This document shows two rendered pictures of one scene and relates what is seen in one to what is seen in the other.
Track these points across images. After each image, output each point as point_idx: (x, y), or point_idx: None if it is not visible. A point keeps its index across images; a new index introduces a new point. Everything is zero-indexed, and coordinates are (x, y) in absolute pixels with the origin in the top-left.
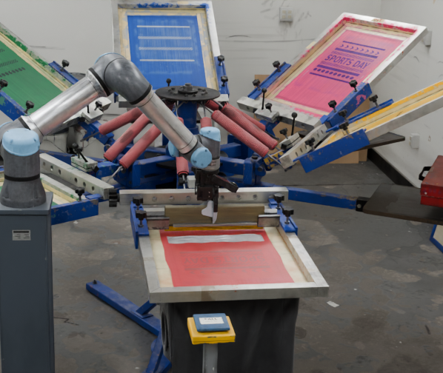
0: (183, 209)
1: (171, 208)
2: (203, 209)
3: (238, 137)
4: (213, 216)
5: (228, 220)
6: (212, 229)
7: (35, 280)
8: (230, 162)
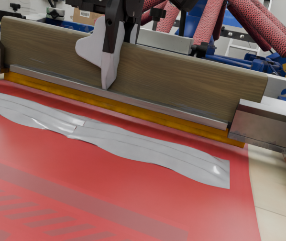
0: (39, 31)
1: (14, 20)
2: (80, 39)
3: (255, 23)
4: (102, 65)
5: (148, 94)
6: (106, 106)
7: None
8: (236, 63)
